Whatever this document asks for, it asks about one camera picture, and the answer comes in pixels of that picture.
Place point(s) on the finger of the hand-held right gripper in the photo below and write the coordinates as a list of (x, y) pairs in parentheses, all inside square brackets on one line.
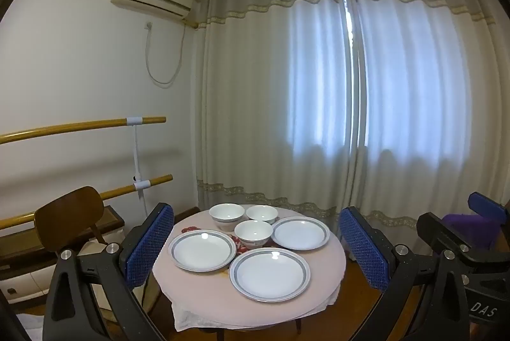
[(436, 229), (486, 206)]

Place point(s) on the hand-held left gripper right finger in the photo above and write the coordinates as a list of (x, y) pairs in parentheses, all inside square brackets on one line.
[(364, 249)]

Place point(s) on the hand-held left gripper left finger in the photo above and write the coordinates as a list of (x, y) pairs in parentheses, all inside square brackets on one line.
[(149, 241)]

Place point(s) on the white plate blue rim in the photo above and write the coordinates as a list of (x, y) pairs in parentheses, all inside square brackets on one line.
[(269, 274), (202, 250), (301, 232)]

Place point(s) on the large white bowl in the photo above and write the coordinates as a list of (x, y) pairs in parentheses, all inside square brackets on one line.
[(226, 214)]

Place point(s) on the small white bowl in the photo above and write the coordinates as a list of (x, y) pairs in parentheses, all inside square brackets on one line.
[(253, 233), (261, 213)]

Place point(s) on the purple cloth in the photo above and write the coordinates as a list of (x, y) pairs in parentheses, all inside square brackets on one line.
[(474, 229)]

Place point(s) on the white storage box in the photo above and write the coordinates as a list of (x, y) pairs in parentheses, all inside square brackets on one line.
[(28, 281), (107, 236)]

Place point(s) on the short wooden barre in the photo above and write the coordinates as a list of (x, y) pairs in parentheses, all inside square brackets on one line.
[(119, 191)]

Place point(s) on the round table white cloth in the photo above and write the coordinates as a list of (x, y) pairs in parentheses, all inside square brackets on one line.
[(199, 293)]

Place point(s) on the dark table leg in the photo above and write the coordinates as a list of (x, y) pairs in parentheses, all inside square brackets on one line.
[(298, 327)]

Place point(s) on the low wooden cabinet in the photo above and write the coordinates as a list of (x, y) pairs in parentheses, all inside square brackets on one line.
[(24, 245)]

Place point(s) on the white plastic bag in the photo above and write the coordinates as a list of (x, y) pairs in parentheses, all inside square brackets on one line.
[(32, 325)]

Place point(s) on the beige air conditioner pipe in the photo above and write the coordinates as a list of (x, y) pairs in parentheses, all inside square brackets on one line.
[(191, 24)]

